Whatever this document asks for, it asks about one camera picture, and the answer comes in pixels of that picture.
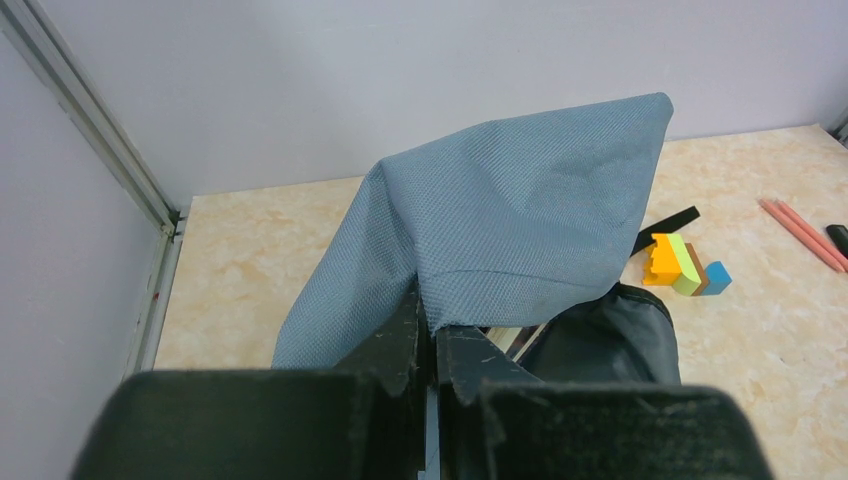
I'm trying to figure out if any aluminium frame profile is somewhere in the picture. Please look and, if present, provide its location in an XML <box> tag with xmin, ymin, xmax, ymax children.
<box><xmin>1</xmin><ymin>1</ymin><xmax>181</xmax><ymax>377</ymax></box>

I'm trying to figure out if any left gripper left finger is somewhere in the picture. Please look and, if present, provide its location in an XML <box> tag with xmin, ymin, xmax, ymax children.
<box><xmin>71</xmin><ymin>285</ymin><xmax>427</xmax><ymax>479</ymax></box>

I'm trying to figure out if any blue cover Crusoe book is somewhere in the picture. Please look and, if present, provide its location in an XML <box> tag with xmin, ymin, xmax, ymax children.
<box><xmin>484</xmin><ymin>324</ymin><xmax>547</xmax><ymax>363</ymax></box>

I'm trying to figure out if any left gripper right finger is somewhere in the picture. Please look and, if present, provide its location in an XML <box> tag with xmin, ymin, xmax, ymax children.
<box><xmin>435</xmin><ymin>327</ymin><xmax>773</xmax><ymax>479</ymax></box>

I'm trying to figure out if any coloured sticky note stack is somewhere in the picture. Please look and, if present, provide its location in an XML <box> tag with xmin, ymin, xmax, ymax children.
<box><xmin>642</xmin><ymin>233</ymin><xmax>733</xmax><ymax>297</ymax></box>

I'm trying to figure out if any blue student backpack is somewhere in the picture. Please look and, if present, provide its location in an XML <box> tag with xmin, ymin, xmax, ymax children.
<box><xmin>271</xmin><ymin>93</ymin><xmax>683</xmax><ymax>395</ymax></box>

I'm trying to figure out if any green highlighter marker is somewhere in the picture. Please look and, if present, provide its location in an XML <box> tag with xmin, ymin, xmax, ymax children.
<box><xmin>825</xmin><ymin>224</ymin><xmax>848</xmax><ymax>258</ymax></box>

